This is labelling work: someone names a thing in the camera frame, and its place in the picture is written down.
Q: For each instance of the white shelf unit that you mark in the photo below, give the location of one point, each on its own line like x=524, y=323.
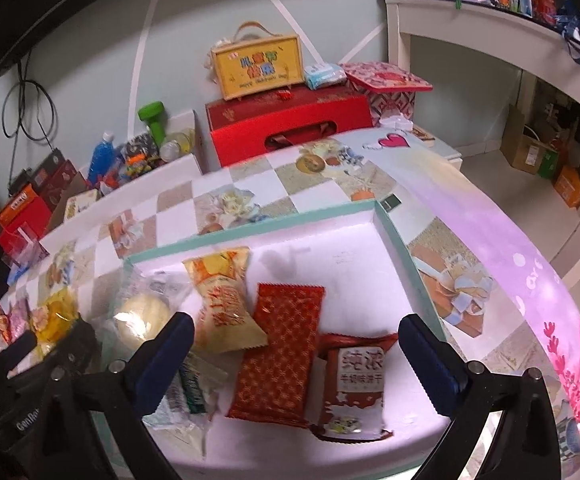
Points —
x=494, y=30

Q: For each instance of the black television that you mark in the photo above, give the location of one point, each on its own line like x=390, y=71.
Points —
x=45, y=10

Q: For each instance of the blue cloth bag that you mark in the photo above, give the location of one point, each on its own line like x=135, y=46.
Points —
x=577, y=35

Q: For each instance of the round bun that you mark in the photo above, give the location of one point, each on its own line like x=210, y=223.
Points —
x=137, y=320

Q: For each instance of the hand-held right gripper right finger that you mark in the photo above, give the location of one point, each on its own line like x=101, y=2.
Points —
x=427, y=365

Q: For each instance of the orange cardboard box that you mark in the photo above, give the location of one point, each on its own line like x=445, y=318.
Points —
x=574, y=185

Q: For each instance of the pink snack packet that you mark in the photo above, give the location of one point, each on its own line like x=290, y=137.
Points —
x=19, y=317

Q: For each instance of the small dark square card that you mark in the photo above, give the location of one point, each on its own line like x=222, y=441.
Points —
x=389, y=202

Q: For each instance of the yellow toy box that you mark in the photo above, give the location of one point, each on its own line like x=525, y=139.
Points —
x=80, y=205

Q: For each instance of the pile of colourful toys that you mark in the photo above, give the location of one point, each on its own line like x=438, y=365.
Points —
x=137, y=160

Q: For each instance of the red patterned snack packet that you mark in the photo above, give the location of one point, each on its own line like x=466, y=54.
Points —
x=280, y=360

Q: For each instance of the pink red patterned box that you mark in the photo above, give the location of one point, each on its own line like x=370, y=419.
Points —
x=384, y=82

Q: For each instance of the tissue pack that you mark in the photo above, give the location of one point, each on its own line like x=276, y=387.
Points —
x=324, y=76

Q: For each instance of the white foam box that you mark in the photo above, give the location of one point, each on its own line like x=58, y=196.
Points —
x=182, y=122

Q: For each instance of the clear plastic box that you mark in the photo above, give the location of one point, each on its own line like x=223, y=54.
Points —
x=25, y=250

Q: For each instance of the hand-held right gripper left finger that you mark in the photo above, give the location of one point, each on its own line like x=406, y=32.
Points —
x=162, y=360

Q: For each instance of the brown cardboard box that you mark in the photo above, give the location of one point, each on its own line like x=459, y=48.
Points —
x=524, y=145

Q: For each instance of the green white snack packet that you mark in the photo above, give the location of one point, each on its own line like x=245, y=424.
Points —
x=195, y=385

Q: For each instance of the dark box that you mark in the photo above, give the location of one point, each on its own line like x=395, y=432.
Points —
x=52, y=175

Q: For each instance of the blue bead bottle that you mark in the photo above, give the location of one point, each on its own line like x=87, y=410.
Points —
x=101, y=160

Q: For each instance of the cream white snack packet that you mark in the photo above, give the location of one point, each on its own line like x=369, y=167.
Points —
x=180, y=430

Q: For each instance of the yellow orange snack packet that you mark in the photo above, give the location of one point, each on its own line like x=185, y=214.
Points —
x=225, y=300

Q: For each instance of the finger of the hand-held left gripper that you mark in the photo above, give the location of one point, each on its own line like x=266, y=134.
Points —
x=17, y=352

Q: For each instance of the teal-edged white board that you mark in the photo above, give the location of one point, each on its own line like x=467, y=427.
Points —
x=349, y=260

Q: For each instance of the blue white box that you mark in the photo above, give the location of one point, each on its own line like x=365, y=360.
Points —
x=17, y=272

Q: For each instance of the yellow bread packet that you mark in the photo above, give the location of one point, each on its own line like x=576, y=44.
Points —
x=55, y=315

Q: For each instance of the red white biscuit packet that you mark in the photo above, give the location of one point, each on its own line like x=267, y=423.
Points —
x=352, y=390

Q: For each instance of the green dumbbell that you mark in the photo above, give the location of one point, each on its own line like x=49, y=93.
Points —
x=152, y=120

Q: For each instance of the clear plastic bottle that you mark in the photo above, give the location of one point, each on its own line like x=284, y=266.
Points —
x=177, y=145

